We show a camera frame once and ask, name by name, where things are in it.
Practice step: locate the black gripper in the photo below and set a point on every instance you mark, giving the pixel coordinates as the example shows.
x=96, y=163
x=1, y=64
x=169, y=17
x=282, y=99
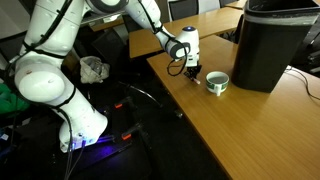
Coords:
x=194, y=69

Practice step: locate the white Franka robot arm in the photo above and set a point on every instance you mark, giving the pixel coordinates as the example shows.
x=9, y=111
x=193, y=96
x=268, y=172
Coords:
x=43, y=83

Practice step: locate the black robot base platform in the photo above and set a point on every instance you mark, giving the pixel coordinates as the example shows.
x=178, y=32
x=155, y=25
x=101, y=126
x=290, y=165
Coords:
x=100, y=150

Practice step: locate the green and white mug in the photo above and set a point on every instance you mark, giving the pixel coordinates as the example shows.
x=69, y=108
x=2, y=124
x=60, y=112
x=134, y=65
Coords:
x=217, y=82

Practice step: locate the curved metal chair leg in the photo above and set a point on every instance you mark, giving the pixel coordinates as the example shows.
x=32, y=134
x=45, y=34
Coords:
x=150, y=97

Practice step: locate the black clamp with orange tip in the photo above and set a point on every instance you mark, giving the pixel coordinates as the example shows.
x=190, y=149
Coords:
x=131, y=131
x=122, y=102

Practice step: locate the black trash bin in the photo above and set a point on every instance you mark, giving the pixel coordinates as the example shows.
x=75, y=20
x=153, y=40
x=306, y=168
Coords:
x=266, y=50

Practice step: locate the crumpled grey cloth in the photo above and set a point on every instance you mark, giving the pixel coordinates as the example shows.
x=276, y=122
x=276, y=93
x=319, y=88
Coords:
x=94, y=69

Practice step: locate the black chair with grey frame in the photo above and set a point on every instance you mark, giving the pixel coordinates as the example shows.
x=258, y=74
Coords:
x=183, y=9

